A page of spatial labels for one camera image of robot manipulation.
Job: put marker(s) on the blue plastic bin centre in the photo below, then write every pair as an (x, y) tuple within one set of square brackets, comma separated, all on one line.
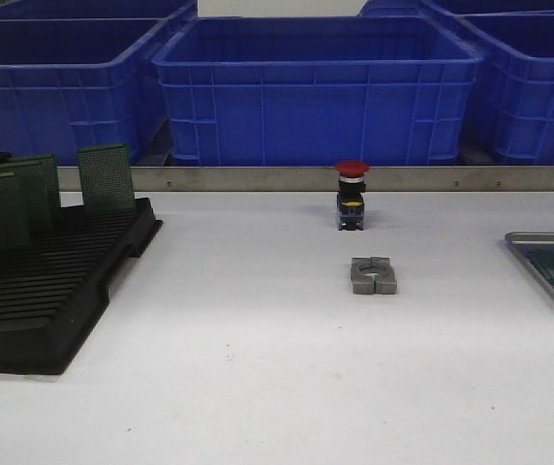
[(269, 92)]

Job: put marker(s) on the blue plastic bin left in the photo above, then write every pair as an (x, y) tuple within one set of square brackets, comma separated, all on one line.
[(72, 83)]

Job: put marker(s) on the black slotted board rack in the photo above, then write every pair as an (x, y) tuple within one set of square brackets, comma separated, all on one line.
[(53, 292)]

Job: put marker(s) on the red emergency stop button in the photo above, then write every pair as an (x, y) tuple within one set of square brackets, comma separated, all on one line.
[(349, 200)]

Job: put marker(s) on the grey metal clamp block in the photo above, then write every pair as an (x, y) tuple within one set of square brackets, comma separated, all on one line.
[(373, 276)]

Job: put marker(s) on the blue plastic bin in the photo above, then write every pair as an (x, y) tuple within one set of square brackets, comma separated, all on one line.
[(269, 92), (511, 106), (72, 83)]

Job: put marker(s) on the blue plastic bin right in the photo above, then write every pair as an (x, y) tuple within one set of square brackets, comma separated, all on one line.
[(511, 106)]

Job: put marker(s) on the blue bin back left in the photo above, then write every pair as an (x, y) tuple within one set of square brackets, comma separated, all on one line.
[(95, 9)]

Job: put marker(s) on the blue bin back right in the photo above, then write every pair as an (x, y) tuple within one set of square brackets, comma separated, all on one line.
[(456, 7)]

